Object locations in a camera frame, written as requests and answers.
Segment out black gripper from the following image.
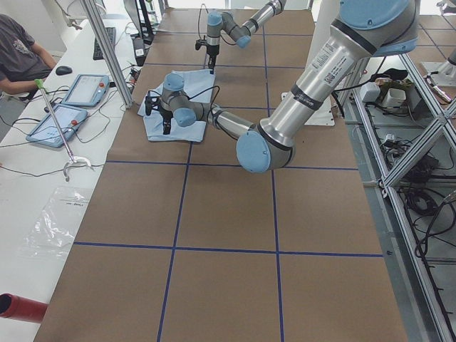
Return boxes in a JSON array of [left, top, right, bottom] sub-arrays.
[[159, 108, 173, 135], [207, 44, 219, 74]]

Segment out light blue button-up shirt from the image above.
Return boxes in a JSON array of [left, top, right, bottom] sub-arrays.
[[138, 69, 218, 143]]

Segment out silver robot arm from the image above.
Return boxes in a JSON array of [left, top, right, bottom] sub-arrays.
[[157, 1, 420, 173], [195, 0, 286, 74]]

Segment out blue teach pendant far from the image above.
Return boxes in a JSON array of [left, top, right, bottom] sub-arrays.
[[61, 74, 110, 108]]

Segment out blue teach pendant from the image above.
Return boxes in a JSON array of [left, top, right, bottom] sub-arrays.
[[61, 74, 110, 108], [26, 103, 88, 149]]

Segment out black keyboard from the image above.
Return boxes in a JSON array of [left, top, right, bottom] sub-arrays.
[[93, 26, 118, 61]]

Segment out black computer mouse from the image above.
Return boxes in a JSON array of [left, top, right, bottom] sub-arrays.
[[55, 66, 73, 76]]

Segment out blue teach pendant near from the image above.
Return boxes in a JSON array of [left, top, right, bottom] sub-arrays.
[[26, 103, 88, 149]]

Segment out metal reacher grabber stick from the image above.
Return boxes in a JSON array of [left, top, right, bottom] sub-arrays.
[[34, 79, 93, 182]]

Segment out seated person dark shirt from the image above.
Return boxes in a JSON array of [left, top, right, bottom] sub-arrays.
[[1, 14, 56, 95]]

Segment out clear plastic bag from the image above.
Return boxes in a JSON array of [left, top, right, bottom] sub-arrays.
[[18, 186, 93, 260]]

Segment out red cylinder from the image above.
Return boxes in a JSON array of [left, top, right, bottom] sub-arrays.
[[1, 294, 48, 323]]

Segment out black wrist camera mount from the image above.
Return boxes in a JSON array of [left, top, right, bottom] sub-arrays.
[[195, 39, 207, 51], [144, 90, 161, 116]]

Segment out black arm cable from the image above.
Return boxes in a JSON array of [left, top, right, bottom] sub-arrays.
[[187, 85, 222, 108]]

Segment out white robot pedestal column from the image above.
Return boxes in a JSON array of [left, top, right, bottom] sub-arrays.
[[281, 0, 337, 127]]

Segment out aluminium frame post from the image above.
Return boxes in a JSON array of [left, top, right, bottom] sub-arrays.
[[81, 0, 133, 109]]

